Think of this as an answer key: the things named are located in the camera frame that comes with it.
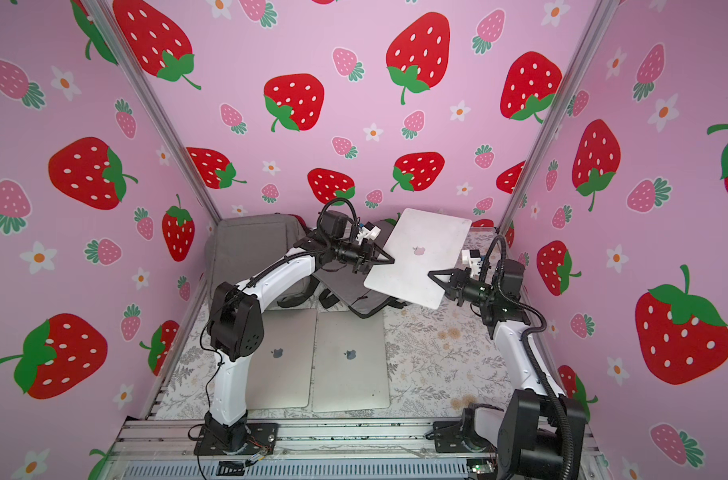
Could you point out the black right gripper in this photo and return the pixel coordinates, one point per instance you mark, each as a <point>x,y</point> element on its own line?
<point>455,285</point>

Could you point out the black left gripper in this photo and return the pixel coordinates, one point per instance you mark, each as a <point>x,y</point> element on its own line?
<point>365,257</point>

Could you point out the dark grey laptop sleeve with handle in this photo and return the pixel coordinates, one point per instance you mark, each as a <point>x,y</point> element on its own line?
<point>342,285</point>

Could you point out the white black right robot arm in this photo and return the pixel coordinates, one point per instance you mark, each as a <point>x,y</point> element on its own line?
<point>540,433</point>

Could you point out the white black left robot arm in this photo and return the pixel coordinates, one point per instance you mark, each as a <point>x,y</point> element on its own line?
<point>236,327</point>

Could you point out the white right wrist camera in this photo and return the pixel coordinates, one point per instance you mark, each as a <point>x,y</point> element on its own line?
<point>473,259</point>

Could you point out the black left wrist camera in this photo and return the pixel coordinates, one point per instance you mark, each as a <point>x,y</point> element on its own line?
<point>340,226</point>

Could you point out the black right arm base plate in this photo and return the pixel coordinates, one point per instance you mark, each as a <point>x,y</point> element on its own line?
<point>453,437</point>

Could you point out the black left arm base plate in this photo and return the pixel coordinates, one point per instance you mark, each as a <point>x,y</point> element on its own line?
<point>244,439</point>

